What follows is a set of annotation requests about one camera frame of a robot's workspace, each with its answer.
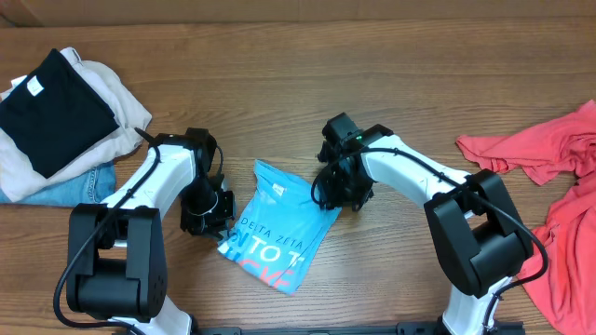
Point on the red t-shirt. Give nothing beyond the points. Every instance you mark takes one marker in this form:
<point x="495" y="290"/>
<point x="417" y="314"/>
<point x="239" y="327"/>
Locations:
<point x="558" y="157"/>

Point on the folded beige garment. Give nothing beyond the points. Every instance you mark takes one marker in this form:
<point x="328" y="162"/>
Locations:
<point x="19" y="180"/>

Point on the folded blue jeans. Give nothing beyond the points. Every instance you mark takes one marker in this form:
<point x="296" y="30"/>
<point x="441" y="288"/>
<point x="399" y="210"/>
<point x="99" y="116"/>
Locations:
<point x="89" y="188"/>

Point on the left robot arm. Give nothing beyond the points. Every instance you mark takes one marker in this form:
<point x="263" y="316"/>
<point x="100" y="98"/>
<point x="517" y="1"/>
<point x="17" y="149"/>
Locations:
<point x="116" y="274"/>

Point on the folded black shirt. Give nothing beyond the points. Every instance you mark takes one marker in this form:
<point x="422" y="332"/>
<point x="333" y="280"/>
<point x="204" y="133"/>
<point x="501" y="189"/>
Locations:
<point x="54" y="115"/>

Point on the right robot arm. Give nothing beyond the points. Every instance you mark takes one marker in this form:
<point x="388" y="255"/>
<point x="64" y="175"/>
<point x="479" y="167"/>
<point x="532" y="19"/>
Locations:
<point x="477" y="233"/>

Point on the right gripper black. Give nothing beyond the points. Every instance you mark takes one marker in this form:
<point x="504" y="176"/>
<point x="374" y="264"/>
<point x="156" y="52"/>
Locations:
<point x="333" y="200"/>

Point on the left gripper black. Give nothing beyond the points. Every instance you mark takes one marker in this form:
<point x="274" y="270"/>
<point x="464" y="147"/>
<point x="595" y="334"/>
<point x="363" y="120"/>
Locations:
<point x="218" y="224"/>

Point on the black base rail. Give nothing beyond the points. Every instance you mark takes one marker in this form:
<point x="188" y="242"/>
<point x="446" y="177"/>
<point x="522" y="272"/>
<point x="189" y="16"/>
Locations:
<point x="316" y="330"/>

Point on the light blue t-shirt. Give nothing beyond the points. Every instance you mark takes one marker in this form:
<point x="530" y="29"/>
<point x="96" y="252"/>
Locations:
<point x="279" y="232"/>

